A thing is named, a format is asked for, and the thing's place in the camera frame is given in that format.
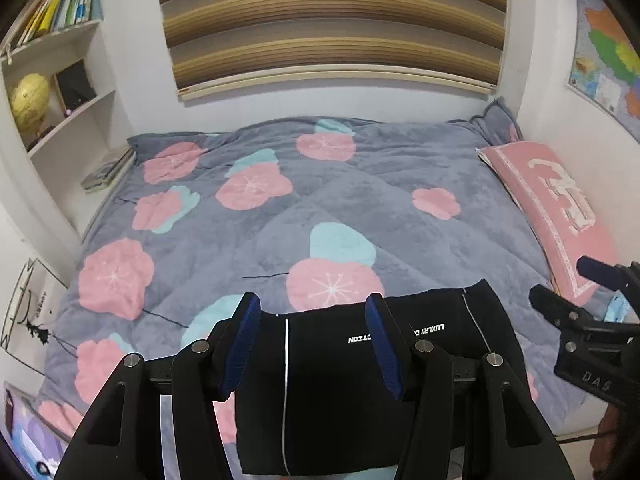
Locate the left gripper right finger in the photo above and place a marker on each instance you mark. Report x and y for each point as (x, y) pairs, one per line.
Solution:
(507, 438)

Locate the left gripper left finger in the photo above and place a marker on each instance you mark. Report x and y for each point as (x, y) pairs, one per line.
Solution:
(119, 436)

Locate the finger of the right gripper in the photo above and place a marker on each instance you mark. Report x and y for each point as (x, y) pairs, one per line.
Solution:
(555, 309)
(618, 277)

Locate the black hooded jacket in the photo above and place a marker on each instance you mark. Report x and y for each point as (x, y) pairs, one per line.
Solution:
(312, 401)

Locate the blue tissue pack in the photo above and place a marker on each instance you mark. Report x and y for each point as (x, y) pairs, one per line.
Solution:
(617, 309)

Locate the pink patterned pillow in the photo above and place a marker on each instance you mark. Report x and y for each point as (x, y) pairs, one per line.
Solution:
(556, 209)

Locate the purple illustrated box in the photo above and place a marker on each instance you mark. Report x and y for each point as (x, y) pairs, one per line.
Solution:
(38, 447)

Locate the white cat print bag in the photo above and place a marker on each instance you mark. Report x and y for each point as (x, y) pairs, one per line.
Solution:
(27, 328)

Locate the grey floral bed quilt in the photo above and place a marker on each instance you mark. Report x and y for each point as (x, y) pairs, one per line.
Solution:
(308, 213)

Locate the stack of flat books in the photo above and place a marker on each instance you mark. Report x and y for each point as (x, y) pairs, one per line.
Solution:
(108, 168)

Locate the white bookshelf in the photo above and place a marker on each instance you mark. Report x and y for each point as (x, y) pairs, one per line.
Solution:
(65, 149)

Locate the yellow globe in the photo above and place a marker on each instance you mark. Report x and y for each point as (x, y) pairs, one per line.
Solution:
(29, 101)

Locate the striped window blind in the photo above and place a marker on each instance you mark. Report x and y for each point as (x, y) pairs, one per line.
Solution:
(225, 45)

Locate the row of upright books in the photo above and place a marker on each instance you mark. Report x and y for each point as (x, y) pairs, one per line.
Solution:
(41, 18)

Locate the colourful wall map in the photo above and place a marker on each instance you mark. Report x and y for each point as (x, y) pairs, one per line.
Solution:
(605, 65)

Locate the black picture frame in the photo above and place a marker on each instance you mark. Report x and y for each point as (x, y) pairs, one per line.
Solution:
(74, 87)

